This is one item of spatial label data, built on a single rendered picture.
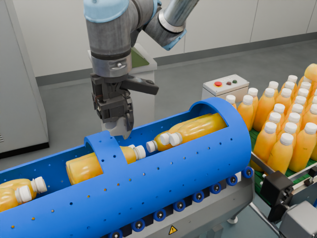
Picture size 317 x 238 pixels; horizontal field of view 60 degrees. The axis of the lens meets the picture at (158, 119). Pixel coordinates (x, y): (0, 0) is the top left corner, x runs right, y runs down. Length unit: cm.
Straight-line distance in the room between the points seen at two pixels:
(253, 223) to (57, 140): 186
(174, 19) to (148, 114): 59
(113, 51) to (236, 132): 47
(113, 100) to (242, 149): 44
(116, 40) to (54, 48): 304
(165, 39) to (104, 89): 85
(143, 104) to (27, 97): 112
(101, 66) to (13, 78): 177
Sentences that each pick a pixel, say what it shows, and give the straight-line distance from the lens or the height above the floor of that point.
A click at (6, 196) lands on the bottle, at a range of 77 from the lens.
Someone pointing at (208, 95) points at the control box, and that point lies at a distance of 131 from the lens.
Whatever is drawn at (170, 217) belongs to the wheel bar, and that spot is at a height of 93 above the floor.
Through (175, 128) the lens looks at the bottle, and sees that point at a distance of 93.
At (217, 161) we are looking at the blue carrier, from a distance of 85.
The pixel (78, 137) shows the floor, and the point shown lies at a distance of 280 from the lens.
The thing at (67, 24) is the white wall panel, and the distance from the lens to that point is 354.
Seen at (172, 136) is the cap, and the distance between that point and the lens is 85.
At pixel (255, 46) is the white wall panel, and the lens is 481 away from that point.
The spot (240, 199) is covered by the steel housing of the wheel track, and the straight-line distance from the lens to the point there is 114.
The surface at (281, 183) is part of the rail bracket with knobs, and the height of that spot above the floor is 100.
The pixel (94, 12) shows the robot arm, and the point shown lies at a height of 158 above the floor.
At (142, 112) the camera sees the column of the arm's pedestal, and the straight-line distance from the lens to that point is 164.
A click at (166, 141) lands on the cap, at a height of 113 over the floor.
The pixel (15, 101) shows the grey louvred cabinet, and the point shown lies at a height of 56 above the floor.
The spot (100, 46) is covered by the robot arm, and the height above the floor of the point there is 151.
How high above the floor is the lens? 173
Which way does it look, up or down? 36 degrees down
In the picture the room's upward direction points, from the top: straight up
